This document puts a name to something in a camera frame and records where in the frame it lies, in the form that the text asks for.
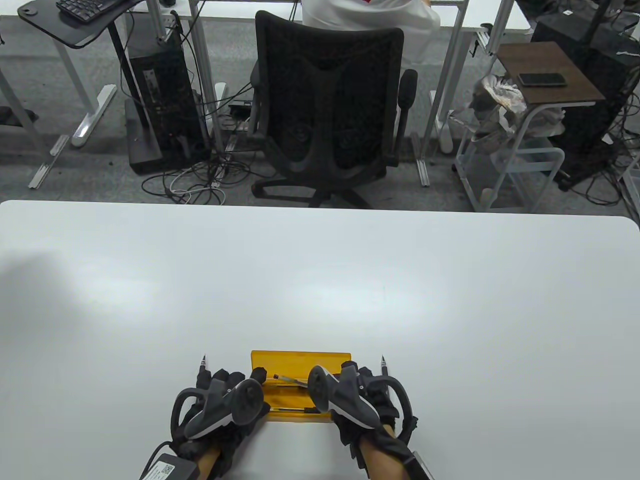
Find person's right hand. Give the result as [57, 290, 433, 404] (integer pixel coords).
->
[332, 362, 401, 446]

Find person's left hand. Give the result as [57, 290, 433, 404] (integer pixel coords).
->
[171, 366, 271, 458]

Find orange plastic pen case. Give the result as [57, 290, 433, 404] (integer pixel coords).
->
[250, 350, 352, 424]

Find person's right forearm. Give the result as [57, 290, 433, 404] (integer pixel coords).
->
[357, 427, 418, 480]

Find person's left forearm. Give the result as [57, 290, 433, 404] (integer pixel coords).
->
[195, 446, 223, 480]

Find grey right hand controller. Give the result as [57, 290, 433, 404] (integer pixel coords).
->
[307, 365, 417, 441]

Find black mesh office chair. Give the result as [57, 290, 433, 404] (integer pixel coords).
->
[248, 10, 419, 209]

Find white metal cart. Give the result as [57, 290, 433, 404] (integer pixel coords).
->
[452, 107, 566, 213]

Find black computer tower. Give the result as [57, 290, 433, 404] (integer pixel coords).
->
[127, 37, 210, 163]

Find white desk with metal legs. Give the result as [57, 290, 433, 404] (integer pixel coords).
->
[187, 0, 535, 188]
[0, 14, 118, 190]

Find crumpled plastic bags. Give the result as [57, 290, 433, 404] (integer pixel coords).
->
[470, 74, 566, 146]

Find black smartphone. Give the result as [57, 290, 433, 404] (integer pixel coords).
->
[517, 73, 568, 88]

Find brown top side table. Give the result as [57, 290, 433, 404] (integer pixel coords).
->
[487, 41, 607, 211]

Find black equipment rack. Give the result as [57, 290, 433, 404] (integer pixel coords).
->
[530, 0, 640, 188]

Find black keyboard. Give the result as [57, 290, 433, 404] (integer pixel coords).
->
[55, 0, 126, 24]

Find black standing desk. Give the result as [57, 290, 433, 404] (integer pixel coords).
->
[17, 0, 166, 175]

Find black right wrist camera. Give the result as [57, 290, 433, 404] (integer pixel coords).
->
[411, 450, 435, 480]

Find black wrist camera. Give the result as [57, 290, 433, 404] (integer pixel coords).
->
[411, 450, 435, 480]
[140, 452, 201, 480]

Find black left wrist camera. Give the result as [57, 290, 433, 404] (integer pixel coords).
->
[140, 452, 201, 480]

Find tangle of floor cables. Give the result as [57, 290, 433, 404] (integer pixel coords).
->
[141, 150, 281, 206]

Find silver aluminium post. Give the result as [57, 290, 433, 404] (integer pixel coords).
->
[146, 0, 167, 43]

